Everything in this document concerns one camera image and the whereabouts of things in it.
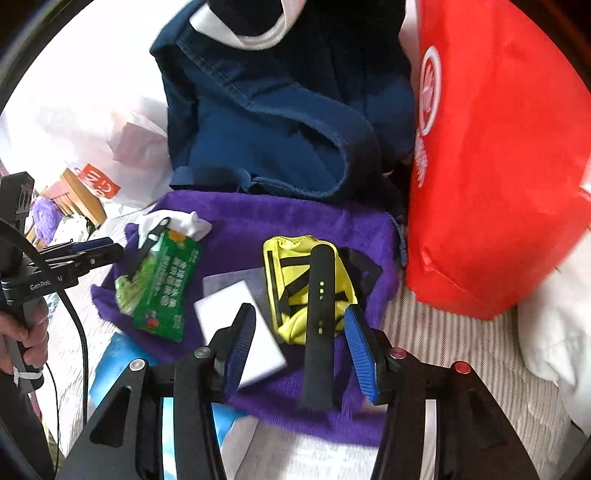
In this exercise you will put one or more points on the black watch band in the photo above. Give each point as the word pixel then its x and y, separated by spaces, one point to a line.
pixel 318 360

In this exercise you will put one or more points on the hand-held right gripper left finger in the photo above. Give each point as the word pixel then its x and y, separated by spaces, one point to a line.
pixel 238 350

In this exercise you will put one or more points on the purple fuzzy item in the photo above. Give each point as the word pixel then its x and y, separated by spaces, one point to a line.
pixel 44 217

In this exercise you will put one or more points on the red fabric shopping bag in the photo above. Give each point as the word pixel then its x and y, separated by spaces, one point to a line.
pixel 498 161

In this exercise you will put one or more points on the white plastic shopping bag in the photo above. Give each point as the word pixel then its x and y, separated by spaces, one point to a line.
pixel 134 152

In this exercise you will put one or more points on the purple towel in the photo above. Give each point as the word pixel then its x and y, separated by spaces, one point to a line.
pixel 286 221

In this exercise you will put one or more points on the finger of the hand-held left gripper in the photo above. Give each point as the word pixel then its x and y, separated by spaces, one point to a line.
pixel 154 235
pixel 92 245

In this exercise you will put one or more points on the white padded jacket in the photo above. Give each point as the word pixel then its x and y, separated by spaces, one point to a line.
pixel 563 332

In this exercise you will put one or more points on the white and mint glove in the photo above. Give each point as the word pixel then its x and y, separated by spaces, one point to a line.
pixel 184 221

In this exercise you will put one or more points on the person's left forearm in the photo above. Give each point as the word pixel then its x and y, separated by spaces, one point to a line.
pixel 21 429

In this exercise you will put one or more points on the person's left hand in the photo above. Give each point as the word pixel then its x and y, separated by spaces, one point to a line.
pixel 34 337

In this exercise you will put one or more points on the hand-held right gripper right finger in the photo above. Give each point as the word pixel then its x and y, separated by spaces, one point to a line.
pixel 362 355

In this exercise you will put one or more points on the green snack packet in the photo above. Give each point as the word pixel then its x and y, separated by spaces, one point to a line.
pixel 161 295

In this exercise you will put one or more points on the brown cardboard box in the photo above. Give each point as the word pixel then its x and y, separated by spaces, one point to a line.
pixel 83 203

